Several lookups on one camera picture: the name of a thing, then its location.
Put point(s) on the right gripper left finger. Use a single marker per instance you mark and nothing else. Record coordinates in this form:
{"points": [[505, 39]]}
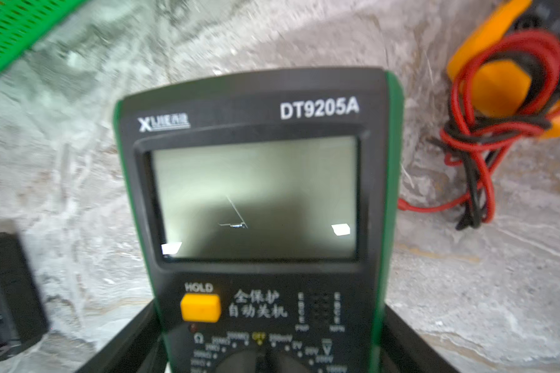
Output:
{"points": [[138, 347]]}

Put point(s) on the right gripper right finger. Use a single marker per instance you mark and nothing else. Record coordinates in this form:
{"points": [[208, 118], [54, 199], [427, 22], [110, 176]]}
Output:
{"points": [[402, 350]]}

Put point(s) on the small black multimeter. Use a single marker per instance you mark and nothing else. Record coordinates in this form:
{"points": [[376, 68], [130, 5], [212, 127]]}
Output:
{"points": [[23, 321]]}

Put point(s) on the green multimeter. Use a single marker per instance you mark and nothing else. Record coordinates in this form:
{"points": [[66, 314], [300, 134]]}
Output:
{"points": [[265, 206]]}

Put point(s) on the yellow black multimeter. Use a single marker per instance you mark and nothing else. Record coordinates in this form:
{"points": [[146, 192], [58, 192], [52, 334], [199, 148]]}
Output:
{"points": [[505, 88]]}

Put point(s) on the green plastic basket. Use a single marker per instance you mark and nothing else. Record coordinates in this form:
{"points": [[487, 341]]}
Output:
{"points": [[24, 22]]}

